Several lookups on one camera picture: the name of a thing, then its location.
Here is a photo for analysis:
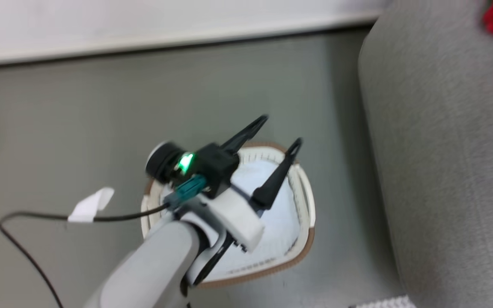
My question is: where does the white baseboard strip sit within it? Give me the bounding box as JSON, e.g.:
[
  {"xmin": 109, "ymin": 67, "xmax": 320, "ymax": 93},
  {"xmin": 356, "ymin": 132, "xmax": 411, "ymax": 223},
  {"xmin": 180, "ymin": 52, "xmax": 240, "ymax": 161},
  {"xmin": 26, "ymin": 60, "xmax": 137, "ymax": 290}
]
[{"xmin": 0, "ymin": 11, "xmax": 386, "ymax": 68}]

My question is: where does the white ribbed mat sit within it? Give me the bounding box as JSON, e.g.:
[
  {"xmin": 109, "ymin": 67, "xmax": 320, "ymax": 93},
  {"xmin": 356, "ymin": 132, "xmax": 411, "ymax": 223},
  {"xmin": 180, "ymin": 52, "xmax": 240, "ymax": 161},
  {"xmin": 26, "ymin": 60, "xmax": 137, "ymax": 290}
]
[{"xmin": 349, "ymin": 295, "xmax": 412, "ymax": 308}]

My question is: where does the thin black cable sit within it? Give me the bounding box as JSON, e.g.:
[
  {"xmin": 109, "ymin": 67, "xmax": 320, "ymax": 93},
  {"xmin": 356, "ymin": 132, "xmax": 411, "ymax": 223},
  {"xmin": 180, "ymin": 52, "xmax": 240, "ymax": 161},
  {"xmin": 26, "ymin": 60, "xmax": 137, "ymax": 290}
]
[{"xmin": 0, "ymin": 204, "xmax": 172, "ymax": 308}]

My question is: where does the grey fabric sofa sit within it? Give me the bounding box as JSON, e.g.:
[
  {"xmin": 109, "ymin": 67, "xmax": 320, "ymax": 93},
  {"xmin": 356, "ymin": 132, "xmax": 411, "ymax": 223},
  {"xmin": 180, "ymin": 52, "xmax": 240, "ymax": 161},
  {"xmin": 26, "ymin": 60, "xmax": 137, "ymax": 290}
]
[{"xmin": 358, "ymin": 0, "xmax": 493, "ymax": 308}]

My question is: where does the white laundry basket brown rim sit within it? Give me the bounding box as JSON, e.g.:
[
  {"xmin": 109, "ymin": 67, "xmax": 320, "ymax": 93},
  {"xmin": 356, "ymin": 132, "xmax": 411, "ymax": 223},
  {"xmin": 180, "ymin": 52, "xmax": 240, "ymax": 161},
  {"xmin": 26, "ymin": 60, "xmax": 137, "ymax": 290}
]
[{"xmin": 141, "ymin": 142, "xmax": 315, "ymax": 288}]

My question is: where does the teal cable connector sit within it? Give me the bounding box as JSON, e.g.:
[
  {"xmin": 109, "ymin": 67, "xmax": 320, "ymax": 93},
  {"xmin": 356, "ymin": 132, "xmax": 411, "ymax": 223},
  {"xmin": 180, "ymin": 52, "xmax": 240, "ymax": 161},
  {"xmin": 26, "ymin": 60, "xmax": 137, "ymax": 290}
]
[{"xmin": 172, "ymin": 175, "xmax": 208, "ymax": 204}]

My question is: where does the white paper cable tag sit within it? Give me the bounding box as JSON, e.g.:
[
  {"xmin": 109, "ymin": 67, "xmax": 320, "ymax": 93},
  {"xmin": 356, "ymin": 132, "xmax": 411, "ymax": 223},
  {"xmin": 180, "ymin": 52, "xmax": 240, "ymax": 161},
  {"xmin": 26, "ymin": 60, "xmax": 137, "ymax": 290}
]
[{"xmin": 68, "ymin": 187, "xmax": 115, "ymax": 223}]

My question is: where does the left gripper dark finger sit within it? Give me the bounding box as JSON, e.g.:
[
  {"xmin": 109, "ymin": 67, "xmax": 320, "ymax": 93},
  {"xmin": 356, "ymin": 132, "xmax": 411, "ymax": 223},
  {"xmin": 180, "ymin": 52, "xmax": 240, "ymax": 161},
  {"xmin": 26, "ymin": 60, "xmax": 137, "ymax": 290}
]
[
  {"xmin": 251, "ymin": 138, "xmax": 303, "ymax": 211},
  {"xmin": 221, "ymin": 115, "xmax": 269, "ymax": 154}
]

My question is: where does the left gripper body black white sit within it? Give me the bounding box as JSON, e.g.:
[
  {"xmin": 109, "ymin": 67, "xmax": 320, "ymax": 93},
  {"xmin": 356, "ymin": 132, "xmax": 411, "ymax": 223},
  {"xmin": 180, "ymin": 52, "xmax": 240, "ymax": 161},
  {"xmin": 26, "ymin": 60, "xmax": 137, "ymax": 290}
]
[{"xmin": 146, "ymin": 142, "xmax": 265, "ymax": 252}]

